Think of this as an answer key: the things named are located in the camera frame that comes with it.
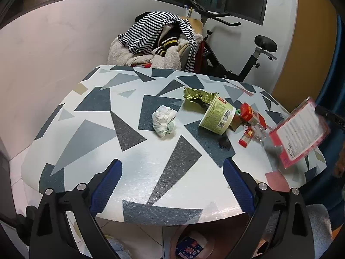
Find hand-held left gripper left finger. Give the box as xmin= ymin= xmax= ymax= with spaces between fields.
xmin=28 ymin=159 xmax=123 ymax=259

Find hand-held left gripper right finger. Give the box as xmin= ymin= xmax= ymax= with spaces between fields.
xmin=223 ymin=158 xmax=316 ymax=259

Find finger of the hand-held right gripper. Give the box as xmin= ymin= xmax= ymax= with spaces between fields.
xmin=315 ymin=105 xmax=345 ymax=124

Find pink printed packet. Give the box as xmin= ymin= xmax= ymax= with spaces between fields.
xmin=269 ymin=96 xmax=331 ymax=169

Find brown round bin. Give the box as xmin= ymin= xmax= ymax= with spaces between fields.
xmin=170 ymin=224 xmax=233 ymax=259

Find red cardboard box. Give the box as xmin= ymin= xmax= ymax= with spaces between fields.
xmin=240 ymin=103 xmax=266 ymax=129

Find instant noodle cup foil lid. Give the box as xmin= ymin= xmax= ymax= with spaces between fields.
xmin=183 ymin=87 xmax=236 ymax=135

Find geometric patterned table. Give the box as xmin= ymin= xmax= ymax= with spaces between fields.
xmin=22 ymin=65 xmax=327 ymax=226

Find clear plastic wrapper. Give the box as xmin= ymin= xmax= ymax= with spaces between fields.
xmin=252 ymin=121 xmax=270 ymax=144

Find blue printed packet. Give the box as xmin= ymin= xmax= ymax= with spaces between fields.
xmin=175 ymin=236 xmax=203 ymax=258

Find crumpled white tissue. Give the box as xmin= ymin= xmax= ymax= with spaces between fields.
xmin=151 ymin=105 xmax=178 ymax=139

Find white fleece robe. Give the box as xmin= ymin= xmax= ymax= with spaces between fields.
xmin=265 ymin=204 xmax=332 ymax=259

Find black rounded object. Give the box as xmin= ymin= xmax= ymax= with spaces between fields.
xmin=0 ymin=206 xmax=36 ymax=245

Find black exercise bike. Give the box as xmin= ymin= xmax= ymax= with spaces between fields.
xmin=183 ymin=0 xmax=278 ymax=83

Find white fleece garment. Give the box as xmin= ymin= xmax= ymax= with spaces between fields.
xmin=108 ymin=34 xmax=204 ymax=69

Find red garment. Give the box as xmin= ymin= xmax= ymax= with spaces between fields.
xmin=193 ymin=43 xmax=206 ymax=73

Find dark jacket yellow stripes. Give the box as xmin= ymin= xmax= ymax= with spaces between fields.
xmin=151 ymin=27 xmax=184 ymax=57

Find black white striped shirt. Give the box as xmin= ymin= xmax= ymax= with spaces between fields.
xmin=118 ymin=11 xmax=200 ymax=73

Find beige wooden chair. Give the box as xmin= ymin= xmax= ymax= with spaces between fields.
xmin=180 ymin=16 xmax=203 ymax=34

